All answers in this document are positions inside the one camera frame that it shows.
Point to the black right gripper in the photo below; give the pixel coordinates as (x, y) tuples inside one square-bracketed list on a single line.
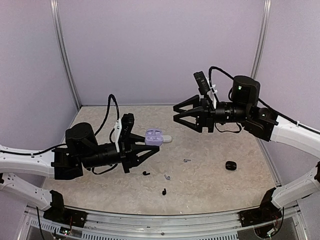
[(206, 114)]

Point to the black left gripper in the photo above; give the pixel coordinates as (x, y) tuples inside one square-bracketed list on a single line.
[(128, 155)]

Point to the purple earbud charging case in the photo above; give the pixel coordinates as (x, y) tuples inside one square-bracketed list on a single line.
[(154, 137)]

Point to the white earbud charging case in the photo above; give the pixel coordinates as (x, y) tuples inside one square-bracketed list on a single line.
[(167, 139)]

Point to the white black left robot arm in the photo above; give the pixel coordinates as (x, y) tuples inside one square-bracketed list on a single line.
[(67, 161)]

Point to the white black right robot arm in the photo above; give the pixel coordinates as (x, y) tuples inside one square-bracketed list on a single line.
[(264, 123)]

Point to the black earbud charging case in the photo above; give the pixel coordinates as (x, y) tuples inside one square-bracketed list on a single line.
[(230, 165)]

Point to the black earbud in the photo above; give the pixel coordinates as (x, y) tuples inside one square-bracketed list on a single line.
[(164, 192), (146, 173)]

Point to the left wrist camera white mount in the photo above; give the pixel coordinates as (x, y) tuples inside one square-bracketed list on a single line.
[(117, 133)]

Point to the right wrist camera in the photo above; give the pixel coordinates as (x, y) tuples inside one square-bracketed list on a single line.
[(205, 89)]

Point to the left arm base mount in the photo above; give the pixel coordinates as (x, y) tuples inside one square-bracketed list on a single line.
[(58, 213)]

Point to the aluminium front rail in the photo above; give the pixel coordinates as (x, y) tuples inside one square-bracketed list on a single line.
[(100, 225)]

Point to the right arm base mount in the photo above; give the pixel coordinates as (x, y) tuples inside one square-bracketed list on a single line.
[(265, 212)]

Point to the aluminium corner post right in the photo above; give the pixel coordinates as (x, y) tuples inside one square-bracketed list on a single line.
[(261, 38)]

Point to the aluminium corner post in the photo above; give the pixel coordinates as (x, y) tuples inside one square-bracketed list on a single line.
[(54, 5), (261, 38)]

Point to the aluminium corner post left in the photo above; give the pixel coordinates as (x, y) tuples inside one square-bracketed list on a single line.
[(54, 5)]

